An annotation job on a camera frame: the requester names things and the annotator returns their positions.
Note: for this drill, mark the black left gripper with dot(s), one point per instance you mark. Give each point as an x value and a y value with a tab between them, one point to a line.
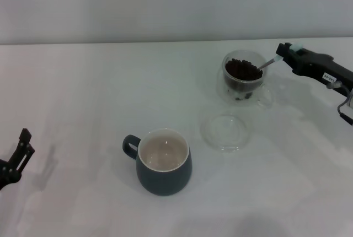
3	175

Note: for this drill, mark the dark grey ceramic mug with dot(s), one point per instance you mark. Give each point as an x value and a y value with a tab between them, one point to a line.
165	182

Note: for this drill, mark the double-walled glass cup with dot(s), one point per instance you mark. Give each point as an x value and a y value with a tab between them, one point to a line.
229	91

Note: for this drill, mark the clear glass saucer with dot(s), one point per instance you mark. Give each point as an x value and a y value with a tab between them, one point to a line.
226	135

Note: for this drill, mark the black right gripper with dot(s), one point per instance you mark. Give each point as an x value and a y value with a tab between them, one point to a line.
339	73

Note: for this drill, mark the coffee bean pile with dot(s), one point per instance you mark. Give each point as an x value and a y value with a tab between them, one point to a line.
241	70

